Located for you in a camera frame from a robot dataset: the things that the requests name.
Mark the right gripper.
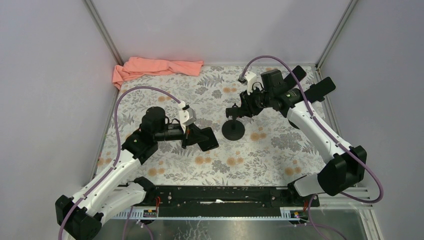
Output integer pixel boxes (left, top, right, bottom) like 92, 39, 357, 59
238, 85, 273, 118

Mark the black round-base stand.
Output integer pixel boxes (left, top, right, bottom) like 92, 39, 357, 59
221, 103, 245, 141

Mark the black phone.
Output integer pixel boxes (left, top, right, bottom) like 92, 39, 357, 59
198, 127, 219, 152
305, 77, 336, 104

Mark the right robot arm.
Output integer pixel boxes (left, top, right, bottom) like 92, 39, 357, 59
226, 66, 367, 206

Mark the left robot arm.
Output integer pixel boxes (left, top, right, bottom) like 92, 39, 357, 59
55, 106, 219, 240

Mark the pink cloth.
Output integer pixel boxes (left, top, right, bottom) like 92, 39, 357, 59
112, 56, 204, 89

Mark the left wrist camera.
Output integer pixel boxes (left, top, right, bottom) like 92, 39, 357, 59
178, 101, 196, 126

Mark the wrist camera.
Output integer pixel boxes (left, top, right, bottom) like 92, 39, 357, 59
178, 101, 196, 126
238, 71, 257, 95

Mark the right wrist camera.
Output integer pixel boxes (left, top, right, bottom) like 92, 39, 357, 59
238, 71, 257, 95

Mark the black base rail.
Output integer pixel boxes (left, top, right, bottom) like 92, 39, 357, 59
136, 185, 320, 218

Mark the aluminium frame profile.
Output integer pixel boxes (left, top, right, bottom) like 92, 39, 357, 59
76, 186, 374, 210

